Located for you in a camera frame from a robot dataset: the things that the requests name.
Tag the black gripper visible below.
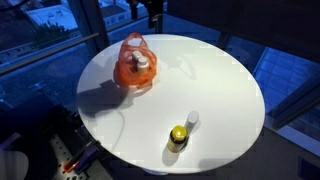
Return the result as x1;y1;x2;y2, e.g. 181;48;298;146
125;0;166;30

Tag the white capped bottle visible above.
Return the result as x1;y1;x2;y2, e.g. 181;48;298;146
130;49;143;66

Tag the orange plastic bag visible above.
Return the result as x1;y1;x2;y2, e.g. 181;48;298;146
113;32;158;88

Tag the metal handrail bar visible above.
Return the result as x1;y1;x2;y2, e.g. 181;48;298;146
0;32;101;77

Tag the white tube with blue logo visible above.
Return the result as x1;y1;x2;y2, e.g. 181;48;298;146
184;110;200;134

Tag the yellow lidded jar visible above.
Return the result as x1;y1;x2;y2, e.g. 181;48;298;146
166;124;190;154

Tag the purple clamp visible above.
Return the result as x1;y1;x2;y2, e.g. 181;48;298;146
73;144;101;174

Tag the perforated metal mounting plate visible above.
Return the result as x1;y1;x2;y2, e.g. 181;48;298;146
49;133;111;180

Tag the white rounded object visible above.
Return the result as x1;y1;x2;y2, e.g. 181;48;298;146
0;149;30;180

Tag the white table pedestal base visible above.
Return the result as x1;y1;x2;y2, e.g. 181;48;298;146
143;168;169;177

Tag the red handled tool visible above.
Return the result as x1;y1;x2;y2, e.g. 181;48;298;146
62;159;80;174

